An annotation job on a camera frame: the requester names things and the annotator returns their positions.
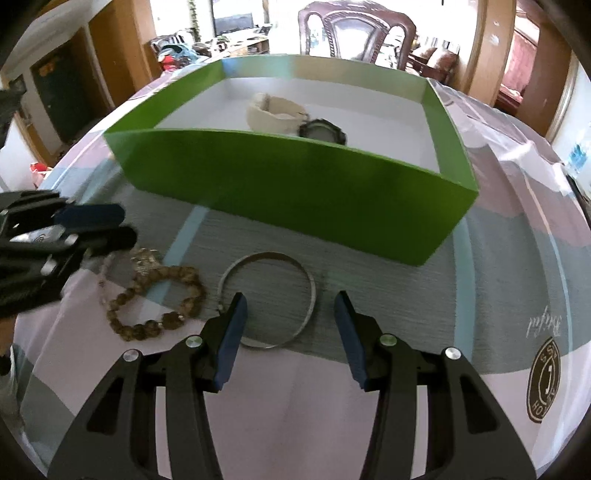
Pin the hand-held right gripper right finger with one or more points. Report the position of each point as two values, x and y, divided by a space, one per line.
351 341

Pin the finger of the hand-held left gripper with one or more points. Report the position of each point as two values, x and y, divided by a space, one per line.
115 237
97 216

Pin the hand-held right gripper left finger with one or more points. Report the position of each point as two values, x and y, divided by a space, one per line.
228 341

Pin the silver bangle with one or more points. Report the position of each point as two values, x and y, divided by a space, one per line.
313 295

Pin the green cardboard box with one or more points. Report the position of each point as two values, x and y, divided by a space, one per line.
300 194

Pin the black wristwatch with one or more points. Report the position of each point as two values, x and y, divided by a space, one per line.
318 131

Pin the pile of clothes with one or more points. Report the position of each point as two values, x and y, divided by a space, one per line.
180 55

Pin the green hanging vine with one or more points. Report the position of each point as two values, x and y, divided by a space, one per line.
194 18

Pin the wooden television cabinet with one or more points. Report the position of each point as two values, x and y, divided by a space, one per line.
249 46

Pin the flat screen television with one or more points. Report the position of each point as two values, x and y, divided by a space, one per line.
233 23

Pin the clear plastic water bottle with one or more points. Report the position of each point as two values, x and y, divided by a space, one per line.
579 159

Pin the wooden sofa with cushions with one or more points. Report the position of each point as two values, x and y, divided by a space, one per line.
436 60

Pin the carved dark wooden chair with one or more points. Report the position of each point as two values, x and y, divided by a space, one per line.
355 27

